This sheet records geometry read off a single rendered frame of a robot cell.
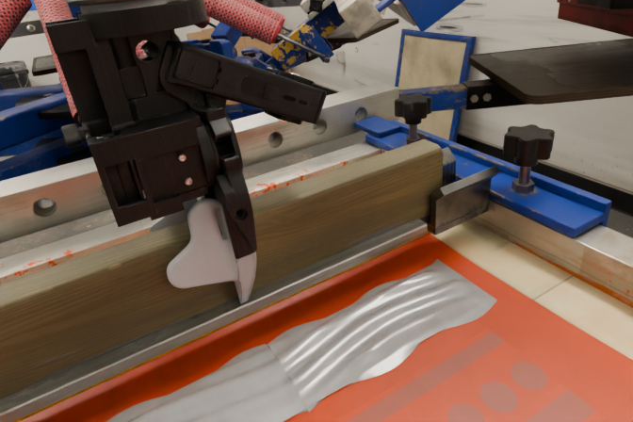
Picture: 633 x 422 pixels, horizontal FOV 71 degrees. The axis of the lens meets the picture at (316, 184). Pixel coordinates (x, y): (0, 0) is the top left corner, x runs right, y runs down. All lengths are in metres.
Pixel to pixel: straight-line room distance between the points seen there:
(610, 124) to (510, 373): 2.16
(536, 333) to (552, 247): 0.09
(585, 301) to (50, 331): 0.39
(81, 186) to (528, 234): 0.46
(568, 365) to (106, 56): 0.35
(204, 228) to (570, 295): 0.30
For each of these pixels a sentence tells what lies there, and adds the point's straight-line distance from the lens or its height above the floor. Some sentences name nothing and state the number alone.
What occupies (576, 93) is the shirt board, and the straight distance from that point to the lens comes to 0.98.
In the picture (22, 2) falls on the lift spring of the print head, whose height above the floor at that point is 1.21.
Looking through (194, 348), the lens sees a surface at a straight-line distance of 0.39.
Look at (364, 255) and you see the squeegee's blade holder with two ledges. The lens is 0.38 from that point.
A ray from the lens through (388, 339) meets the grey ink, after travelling 0.35.
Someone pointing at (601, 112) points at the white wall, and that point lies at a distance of 2.46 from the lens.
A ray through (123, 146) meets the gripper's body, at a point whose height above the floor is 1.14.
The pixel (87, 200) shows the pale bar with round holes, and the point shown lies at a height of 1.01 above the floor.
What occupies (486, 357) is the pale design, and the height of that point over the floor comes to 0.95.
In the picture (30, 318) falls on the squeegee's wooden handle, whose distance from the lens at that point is 0.33.
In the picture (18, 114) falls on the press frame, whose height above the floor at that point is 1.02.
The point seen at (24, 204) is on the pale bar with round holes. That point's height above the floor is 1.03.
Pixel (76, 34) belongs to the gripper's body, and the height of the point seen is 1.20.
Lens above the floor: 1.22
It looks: 27 degrees down
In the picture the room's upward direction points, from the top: 7 degrees counter-clockwise
